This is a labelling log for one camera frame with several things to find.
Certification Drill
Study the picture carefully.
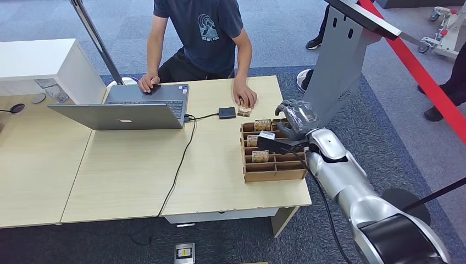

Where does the black usb hub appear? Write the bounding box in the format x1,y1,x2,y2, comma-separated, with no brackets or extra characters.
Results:
218,107,237,120

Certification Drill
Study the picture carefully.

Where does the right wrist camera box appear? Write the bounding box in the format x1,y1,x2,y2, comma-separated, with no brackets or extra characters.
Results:
256,131,310,154

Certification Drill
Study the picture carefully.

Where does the wooden card organizer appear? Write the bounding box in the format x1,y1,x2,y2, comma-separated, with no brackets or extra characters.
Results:
240,118,308,184

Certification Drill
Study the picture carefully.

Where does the red barrier belt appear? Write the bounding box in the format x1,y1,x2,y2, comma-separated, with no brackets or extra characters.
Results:
358,0,466,145

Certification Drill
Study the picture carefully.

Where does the white wheeled cart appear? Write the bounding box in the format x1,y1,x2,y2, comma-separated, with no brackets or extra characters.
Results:
418,3,466,61

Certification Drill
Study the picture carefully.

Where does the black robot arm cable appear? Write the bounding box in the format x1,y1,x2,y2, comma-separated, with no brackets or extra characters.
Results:
280,145,352,264

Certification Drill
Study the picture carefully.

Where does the round silver stanchion base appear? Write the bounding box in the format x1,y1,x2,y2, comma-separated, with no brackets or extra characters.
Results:
296,68,314,95

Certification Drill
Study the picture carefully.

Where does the grey kiosk stand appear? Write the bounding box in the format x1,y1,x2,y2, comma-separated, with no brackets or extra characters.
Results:
301,0,403,128

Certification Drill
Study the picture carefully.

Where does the person's left hand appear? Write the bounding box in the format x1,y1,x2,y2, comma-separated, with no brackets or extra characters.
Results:
232,80,258,109

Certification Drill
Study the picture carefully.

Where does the white cabinet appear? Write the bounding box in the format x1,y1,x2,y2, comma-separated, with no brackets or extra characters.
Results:
0,38,106,106

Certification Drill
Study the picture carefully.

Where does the silver floor socket box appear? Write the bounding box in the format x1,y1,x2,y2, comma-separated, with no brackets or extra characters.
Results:
173,243,196,264

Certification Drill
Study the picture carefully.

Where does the clear plastic holder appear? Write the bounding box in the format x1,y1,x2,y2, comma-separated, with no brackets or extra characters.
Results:
34,78,69,104

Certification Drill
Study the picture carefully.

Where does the wooden desk leg panel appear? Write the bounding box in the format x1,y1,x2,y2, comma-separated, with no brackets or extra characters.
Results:
271,206,301,238

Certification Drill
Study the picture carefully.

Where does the person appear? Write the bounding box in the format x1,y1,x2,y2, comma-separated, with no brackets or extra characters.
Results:
417,42,466,123
138,0,257,109
306,3,330,51

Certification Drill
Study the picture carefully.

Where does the silver pole with round base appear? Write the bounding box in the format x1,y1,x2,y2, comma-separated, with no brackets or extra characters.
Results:
69,0,139,88

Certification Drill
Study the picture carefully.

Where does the person's right hand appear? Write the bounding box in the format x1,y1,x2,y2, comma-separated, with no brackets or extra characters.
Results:
138,73,161,94

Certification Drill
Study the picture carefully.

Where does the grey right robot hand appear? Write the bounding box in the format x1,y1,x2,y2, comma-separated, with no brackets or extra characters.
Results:
275,99,321,141

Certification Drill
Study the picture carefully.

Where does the short black hub cable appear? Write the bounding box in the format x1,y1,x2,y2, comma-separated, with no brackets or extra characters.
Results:
186,113,220,122

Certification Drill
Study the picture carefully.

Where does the white desk frame rail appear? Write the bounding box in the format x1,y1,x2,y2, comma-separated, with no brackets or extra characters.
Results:
163,208,279,225

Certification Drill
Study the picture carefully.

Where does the black stanchion with round base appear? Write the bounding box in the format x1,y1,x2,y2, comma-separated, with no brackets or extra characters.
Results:
380,177,466,227

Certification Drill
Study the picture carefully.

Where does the silver laptop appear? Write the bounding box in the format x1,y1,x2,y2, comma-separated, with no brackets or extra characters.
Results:
47,84,189,131

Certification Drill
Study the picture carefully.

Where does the long black laptop cable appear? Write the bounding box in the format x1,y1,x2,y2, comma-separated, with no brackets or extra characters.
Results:
127,115,197,246

